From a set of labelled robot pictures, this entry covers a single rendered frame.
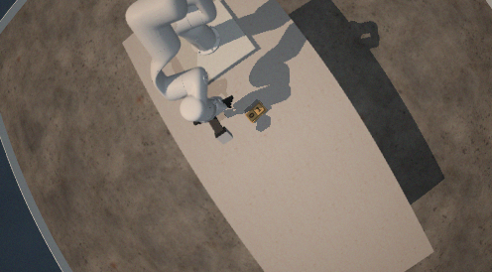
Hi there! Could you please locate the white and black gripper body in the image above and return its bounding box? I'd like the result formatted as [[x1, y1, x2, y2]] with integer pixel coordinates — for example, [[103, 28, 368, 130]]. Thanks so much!
[[201, 96, 227, 123]]

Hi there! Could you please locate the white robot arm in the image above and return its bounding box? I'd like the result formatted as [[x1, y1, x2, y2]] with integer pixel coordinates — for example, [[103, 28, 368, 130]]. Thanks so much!
[[126, 0, 233, 145]]

